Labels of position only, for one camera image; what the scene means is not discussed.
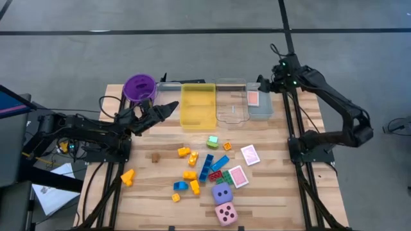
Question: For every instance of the yellow rod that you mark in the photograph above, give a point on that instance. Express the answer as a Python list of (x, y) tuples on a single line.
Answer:
[(41, 159)]

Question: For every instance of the small yellow toy cube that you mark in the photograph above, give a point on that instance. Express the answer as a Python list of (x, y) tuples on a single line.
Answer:
[(175, 197)]

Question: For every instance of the black frame bracket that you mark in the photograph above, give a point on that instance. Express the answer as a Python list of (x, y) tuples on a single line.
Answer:
[(164, 79), (260, 79)]

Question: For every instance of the purple plastic bucket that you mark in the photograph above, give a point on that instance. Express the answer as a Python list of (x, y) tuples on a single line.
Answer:
[(139, 87)]

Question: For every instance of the pink card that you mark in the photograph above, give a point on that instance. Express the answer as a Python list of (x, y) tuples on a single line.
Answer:
[(238, 176), (250, 155)]

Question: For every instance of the yellow plastic bin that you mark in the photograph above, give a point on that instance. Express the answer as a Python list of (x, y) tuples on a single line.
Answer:
[(198, 109)]

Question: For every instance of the black frame bar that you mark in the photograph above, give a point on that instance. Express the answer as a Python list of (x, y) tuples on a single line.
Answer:
[(189, 81)]

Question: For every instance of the blue arch toy block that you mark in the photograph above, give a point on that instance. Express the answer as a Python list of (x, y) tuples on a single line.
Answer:
[(180, 186)]

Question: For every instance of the pink foam die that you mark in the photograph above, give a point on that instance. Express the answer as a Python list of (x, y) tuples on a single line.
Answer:
[(225, 214)]

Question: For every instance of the small orange toy block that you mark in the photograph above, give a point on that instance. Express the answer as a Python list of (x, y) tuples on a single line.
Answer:
[(227, 146)]

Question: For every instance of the large clear plastic bin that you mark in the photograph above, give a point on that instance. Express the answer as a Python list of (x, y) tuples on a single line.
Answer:
[(232, 102)]

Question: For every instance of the lime green toy block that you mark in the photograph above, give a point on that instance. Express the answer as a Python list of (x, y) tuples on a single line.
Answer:
[(212, 146)]

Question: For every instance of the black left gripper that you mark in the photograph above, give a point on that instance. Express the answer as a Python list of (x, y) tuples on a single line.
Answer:
[(144, 120)]

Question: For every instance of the purple foam die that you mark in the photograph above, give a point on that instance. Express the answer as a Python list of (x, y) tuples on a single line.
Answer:
[(221, 193)]

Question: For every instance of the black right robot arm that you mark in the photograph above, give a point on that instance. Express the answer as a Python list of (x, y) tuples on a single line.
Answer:
[(334, 96)]

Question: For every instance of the white paper sheet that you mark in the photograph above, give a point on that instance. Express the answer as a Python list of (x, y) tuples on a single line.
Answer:
[(51, 195)]

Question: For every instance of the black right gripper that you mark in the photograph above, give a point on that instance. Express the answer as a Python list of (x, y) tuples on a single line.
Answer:
[(278, 80)]

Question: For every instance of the yellow angled toy block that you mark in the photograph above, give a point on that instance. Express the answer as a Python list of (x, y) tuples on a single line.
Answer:
[(128, 177)]

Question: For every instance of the brown wooden cylinder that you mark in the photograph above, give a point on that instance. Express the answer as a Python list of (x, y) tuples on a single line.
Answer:
[(155, 157)]

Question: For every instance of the small clear plastic bin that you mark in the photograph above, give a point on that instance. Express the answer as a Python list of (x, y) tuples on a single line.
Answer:
[(170, 93)]

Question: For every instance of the yellow connector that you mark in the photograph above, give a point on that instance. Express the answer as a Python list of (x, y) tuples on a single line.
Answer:
[(64, 147)]

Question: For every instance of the black desk frame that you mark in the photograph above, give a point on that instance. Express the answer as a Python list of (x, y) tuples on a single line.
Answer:
[(48, 179)]

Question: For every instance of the grey plastic bin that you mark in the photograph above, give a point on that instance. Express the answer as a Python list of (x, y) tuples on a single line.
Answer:
[(263, 112)]

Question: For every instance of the red toy brick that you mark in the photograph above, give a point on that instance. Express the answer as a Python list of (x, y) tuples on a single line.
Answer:
[(215, 176)]

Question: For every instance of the dark monitor with blue screen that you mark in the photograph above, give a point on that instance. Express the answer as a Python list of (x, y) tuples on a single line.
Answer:
[(13, 102)]

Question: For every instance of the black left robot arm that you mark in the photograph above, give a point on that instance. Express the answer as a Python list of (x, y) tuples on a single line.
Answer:
[(90, 128)]

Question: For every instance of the black aluminium frame rails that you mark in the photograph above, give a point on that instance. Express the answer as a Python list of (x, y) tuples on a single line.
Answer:
[(285, 115), (117, 192)]

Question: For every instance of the grey cabinet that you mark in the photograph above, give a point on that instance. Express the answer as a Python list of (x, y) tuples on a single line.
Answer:
[(13, 154)]

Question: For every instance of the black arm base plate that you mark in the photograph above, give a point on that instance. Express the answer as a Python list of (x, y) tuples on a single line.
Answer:
[(316, 157), (106, 155)]

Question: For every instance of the light blue long toy brick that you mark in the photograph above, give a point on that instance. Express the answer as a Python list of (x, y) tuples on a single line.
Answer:
[(220, 163)]

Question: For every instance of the dark blue long toy brick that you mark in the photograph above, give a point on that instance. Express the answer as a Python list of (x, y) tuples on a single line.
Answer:
[(205, 168)]

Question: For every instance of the black power strip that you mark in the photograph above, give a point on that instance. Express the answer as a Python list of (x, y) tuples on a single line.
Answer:
[(71, 147)]

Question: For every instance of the red-backed card deck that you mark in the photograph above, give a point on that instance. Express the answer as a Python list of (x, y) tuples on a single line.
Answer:
[(253, 98)]

